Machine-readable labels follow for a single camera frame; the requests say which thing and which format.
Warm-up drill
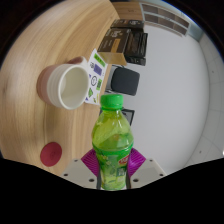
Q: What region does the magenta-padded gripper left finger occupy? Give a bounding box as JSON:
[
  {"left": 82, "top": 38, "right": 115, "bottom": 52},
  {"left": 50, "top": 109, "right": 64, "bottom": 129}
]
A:
[{"left": 60, "top": 148, "right": 101, "bottom": 190}]

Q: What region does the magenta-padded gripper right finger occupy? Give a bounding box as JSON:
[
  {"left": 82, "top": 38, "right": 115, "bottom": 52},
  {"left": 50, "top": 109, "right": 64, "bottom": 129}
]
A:
[{"left": 126, "top": 148, "right": 168, "bottom": 190}]

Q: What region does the green drink bottle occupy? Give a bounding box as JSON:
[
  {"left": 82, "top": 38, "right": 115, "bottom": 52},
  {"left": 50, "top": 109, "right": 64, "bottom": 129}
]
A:
[{"left": 91, "top": 93, "right": 135, "bottom": 192}]

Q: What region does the flat round red coaster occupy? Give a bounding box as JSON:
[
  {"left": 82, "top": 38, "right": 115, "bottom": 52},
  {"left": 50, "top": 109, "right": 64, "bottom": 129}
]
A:
[{"left": 39, "top": 141, "right": 63, "bottom": 168}]

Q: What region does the grey mesh office chair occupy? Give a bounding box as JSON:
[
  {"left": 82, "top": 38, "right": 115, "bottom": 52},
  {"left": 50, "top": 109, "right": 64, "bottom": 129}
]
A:
[{"left": 121, "top": 108, "right": 136, "bottom": 127}]

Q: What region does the white and brown ribbed mug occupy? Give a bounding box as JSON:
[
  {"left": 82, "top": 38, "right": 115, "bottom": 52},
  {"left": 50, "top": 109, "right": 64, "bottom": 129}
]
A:
[{"left": 36, "top": 56, "right": 90, "bottom": 111}]

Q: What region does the black office chair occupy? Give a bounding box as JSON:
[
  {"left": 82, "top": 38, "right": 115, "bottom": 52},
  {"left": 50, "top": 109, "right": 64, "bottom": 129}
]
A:
[{"left": 105, "top": 64, "right": 141, "bottom": 97}]

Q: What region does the white sticker sheet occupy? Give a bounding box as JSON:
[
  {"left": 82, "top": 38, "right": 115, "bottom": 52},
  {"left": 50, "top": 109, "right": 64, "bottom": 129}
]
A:
[{"left": 84, "top": 48, "right": 109, "bottom": 106}]

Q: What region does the black printed carton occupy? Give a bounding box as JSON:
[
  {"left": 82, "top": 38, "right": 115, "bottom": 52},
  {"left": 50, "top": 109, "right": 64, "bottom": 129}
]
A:
[
  {"left": 111, "top": 19, "right": 145, "bottom": 31},
  {"left": 124, "top": 31, "right": 149, "bottom": 66}
]

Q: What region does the brown and black carton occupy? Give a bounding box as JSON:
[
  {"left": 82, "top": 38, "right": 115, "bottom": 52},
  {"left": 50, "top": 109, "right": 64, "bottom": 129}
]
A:
[{"left": 97, "top": 28, "right": 132, "bottom": 66}]

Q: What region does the wooden shelf unit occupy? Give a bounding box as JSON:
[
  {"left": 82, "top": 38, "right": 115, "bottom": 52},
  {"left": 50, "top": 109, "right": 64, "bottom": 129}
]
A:
[{"left": 111, "top": 1, "right": 203, "bottom": 41}]

